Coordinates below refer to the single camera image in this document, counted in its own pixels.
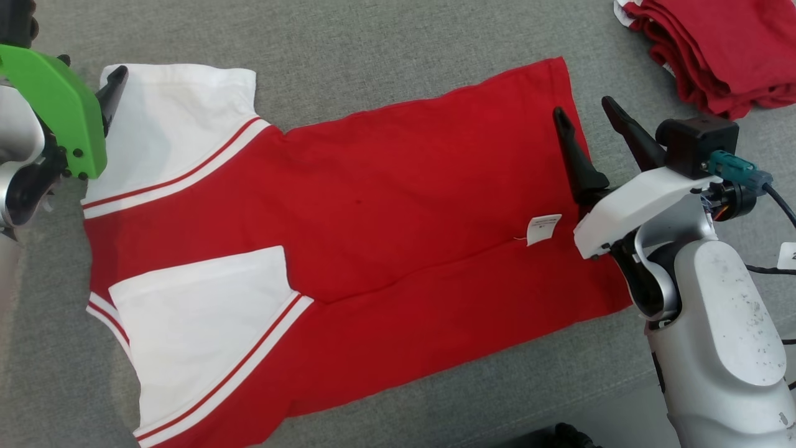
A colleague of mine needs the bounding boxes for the black cable with teal plug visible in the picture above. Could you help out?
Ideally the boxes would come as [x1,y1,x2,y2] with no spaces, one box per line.
[708,149,796,228]

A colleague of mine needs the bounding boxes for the red and white shirt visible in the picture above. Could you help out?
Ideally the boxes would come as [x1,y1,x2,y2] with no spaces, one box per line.
[81,57,634,448]

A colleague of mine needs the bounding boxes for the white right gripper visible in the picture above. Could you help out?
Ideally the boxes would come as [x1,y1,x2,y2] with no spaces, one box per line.
[552,95,758,261]

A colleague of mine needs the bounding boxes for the folded red garment pile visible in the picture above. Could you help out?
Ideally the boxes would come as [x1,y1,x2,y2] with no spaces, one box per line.
[614,0,796,121]

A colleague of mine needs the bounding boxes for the black rounded base part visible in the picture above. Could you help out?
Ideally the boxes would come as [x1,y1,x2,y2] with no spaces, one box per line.
[497,422,603,448]

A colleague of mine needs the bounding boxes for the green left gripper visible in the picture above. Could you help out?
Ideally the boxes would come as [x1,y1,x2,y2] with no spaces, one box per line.
[0,44,129,181]

